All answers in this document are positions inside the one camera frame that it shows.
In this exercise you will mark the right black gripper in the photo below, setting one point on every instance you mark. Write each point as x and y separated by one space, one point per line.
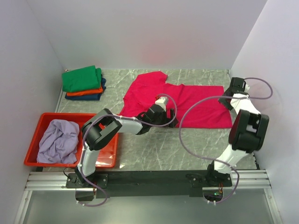
223 101

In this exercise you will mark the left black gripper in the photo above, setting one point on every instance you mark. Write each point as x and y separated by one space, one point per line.
172 115

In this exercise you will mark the pink red t-shirt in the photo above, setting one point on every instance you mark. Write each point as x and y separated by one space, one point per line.
143 93

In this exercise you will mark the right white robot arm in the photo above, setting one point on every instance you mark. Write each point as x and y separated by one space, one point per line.
246 135

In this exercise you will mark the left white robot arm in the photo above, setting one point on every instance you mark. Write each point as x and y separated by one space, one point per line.
100 129

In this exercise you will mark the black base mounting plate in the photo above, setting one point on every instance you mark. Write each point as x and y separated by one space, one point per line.
157 183

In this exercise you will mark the folded orange t-shirt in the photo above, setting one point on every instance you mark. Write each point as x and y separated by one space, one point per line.
86 92

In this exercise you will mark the red plastic bin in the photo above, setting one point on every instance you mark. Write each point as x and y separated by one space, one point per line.
106 157

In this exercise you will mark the folded navy t-shirt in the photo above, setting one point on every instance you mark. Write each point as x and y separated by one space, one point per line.
93 97

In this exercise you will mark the folded green t-shirt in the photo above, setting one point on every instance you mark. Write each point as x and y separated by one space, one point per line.
87 78

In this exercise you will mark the lavender t-shirt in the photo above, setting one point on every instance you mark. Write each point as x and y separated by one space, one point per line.
59 143

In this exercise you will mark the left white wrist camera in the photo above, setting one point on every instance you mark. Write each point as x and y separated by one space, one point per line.
162 102

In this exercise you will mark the aluminium rail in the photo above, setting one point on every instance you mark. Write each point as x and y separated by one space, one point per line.
50 181

